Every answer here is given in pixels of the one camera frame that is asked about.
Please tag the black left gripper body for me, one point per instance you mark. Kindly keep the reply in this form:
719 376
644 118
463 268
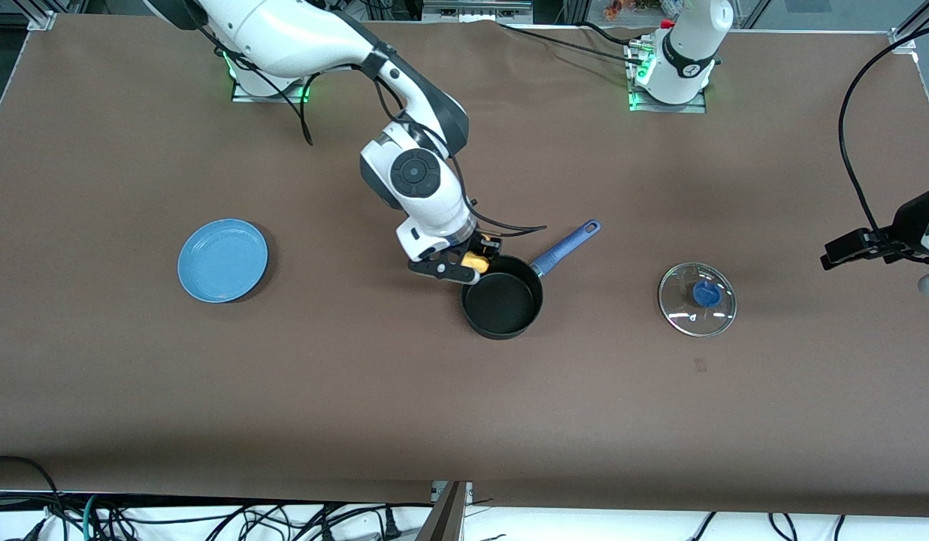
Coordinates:
905 226

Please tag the yellow potato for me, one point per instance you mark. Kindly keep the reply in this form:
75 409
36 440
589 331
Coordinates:
476 263

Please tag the glass lid with blue knob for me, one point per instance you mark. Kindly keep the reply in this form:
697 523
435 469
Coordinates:
679 300

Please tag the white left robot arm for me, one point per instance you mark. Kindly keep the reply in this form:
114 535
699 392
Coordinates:
690 45

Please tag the brown table cover sheet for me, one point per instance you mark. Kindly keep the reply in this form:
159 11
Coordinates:
434 413

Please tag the blue round plate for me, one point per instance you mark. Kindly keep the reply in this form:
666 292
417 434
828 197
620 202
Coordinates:
224 259

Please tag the grey device box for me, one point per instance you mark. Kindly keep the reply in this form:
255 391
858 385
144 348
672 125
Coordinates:
472 9

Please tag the metal corner bracket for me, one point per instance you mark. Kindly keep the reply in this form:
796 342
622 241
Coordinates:
42 20
902 39

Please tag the aluminium frame profile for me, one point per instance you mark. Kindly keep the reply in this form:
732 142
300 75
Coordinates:
923 13

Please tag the aluminium profile post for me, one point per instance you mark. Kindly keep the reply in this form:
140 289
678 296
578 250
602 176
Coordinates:
446 518

